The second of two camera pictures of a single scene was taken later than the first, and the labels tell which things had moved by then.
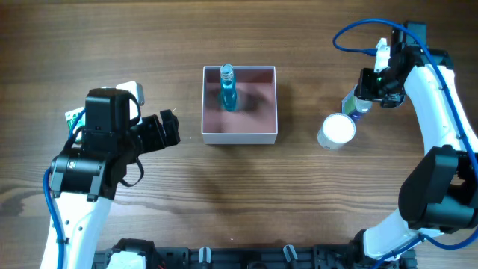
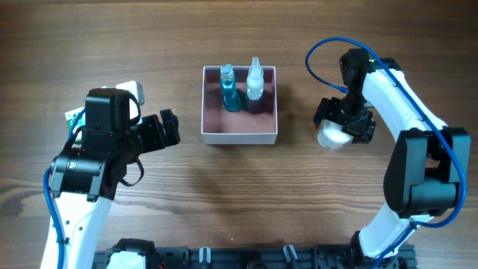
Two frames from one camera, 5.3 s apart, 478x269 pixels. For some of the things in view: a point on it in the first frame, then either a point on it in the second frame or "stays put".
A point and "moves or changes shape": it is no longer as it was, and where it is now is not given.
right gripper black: [372, 87] -> [346, 120]
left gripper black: [164, 128] stays put
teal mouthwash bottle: [228, 90] stays put
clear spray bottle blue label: [355, 106] moves or changes shape
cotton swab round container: [337, 130] stays put
